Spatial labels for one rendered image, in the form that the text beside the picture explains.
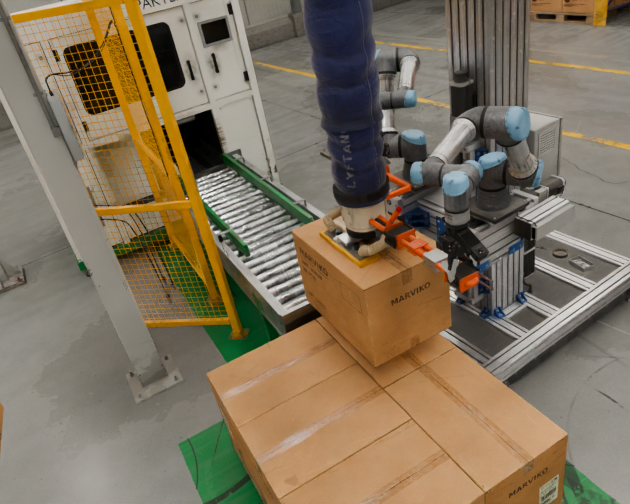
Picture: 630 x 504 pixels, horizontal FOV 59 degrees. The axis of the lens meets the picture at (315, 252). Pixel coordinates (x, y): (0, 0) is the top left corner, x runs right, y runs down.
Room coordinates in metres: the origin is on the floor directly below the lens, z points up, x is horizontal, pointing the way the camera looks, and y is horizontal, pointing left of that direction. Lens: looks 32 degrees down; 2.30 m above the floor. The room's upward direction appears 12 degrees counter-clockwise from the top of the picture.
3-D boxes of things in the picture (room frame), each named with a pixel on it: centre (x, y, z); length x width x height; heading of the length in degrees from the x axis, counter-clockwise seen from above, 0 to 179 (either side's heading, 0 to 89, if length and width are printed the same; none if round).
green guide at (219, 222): (3.66, 0.75, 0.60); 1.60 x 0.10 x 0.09; 23
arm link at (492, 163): (2.14, -0.83, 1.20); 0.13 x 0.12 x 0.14; 51
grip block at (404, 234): (1.77, -0.33, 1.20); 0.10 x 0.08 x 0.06; 112
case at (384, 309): (2.01, -0.21, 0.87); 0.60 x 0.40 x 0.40; 23
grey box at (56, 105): (2.69, 1.04, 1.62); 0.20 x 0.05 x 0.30; 23
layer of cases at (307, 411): (1.63, -0.07, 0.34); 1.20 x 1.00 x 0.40; 23
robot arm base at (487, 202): (2.14, -0.82, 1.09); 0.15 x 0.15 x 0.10
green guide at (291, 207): (3.86, 0.26, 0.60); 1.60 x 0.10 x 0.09; 23
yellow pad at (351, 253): (1.97, -0.14, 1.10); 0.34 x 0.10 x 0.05; 22
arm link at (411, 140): (2.59, -0.59, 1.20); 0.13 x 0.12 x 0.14; 70
